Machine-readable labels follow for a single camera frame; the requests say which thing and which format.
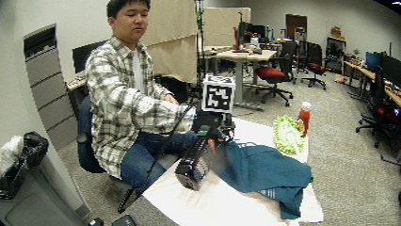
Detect white cube with black markers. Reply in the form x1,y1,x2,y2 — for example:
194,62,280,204
201,73,237,114

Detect teal cloth shirt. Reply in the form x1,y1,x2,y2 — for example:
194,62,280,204
209,140,314,220

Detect green frilly lettuce toy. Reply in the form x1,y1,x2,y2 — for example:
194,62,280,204
271,115,306,155

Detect red sauce bottle white cap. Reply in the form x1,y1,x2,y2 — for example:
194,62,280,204
296,101,312,138

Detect red seat office chair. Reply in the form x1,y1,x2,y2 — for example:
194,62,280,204
252,40,298,107

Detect light wooden desk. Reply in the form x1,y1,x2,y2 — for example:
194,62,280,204
202,46,278,111

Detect the person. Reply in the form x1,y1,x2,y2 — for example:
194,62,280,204
83,0,198,192

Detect black tripod pole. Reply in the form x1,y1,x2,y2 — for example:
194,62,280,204
193,0,206,90

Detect blue office chair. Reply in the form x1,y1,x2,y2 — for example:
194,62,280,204
74,94,137,191

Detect black office chair red cushion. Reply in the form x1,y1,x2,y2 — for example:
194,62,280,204
299,41,330,91

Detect beige partition screen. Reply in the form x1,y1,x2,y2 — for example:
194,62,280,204
137,0,199,85
201,7,252,48

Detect black device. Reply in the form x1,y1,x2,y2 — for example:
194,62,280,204
86,214,137,226

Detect dark shelf cabinet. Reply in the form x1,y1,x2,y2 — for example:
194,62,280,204
324,36,347,75

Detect brown door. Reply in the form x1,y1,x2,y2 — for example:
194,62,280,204
284,13,307,41

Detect long wooden desk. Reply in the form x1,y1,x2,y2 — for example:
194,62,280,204
342,59,401,109

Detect grey drawer cabinet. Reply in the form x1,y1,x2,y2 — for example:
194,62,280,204
22,23,78,151

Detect black bag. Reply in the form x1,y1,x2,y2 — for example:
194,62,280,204
0,131,51,201

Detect dark wide monitor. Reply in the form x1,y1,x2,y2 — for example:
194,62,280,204
364,51,401,89

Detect grey bin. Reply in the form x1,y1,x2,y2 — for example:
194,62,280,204
0,154,94,226

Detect white plastic bag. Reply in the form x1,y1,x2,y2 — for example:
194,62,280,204
0,135,25,177

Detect black glove cable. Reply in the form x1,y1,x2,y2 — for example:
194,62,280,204
115,103,198,215

